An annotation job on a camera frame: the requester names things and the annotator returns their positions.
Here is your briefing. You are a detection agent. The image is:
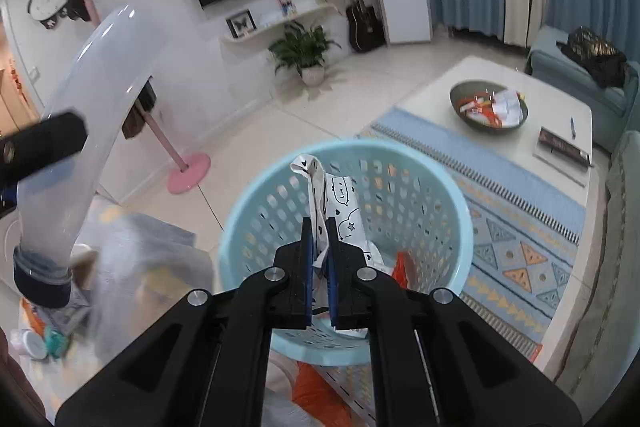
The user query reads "white curved wall shelf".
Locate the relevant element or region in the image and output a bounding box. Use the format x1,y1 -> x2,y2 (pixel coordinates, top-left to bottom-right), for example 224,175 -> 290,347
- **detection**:
221,3 -> 338,43

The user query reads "teal sofa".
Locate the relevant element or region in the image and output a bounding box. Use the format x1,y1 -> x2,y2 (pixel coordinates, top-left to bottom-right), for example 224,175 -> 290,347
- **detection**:
525,26 -> 639,153

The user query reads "white patterned paper wrapper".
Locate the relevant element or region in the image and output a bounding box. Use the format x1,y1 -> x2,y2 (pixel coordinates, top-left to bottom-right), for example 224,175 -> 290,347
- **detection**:
290,154 -> 396,342

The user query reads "black bag on sofa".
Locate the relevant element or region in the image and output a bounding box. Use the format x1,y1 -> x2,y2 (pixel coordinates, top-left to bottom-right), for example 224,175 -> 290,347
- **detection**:
556,26 -> 627,89

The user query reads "white coffee table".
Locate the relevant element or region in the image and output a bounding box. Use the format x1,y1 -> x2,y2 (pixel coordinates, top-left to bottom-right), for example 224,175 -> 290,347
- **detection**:
398,56 -> 604,378

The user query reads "framed butterfly picture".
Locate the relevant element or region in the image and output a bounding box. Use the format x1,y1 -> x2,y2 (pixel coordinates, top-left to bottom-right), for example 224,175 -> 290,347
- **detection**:
226,10 -> 257,39

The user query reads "blue patterned rug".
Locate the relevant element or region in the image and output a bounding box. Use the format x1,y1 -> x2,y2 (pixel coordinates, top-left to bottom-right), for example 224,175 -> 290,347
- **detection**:
294,106 -> 587,427

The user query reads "potted green plant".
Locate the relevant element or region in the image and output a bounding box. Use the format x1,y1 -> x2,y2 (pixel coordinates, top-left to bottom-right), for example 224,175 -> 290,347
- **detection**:
268,20 -> 342,87

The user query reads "clear plastic bottle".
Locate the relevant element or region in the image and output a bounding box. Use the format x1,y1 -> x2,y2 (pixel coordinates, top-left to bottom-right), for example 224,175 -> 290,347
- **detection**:
13,4 -> 166,309

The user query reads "pink coat rack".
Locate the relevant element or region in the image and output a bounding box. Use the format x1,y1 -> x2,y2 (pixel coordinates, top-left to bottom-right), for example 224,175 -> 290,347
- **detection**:
84,0 -> 210,195

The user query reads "green bowl with trash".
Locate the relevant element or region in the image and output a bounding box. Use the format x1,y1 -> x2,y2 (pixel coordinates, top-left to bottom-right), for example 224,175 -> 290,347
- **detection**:
449,80 -> 529,135

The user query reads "black acoustic guitar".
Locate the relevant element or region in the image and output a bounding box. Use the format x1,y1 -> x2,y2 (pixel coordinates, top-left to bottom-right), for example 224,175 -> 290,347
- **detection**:
346,0 -> 386,53

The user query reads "light blue laundry basket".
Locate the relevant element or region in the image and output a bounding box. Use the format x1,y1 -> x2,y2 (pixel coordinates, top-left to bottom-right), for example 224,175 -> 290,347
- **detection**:
216,136 -> 475,368

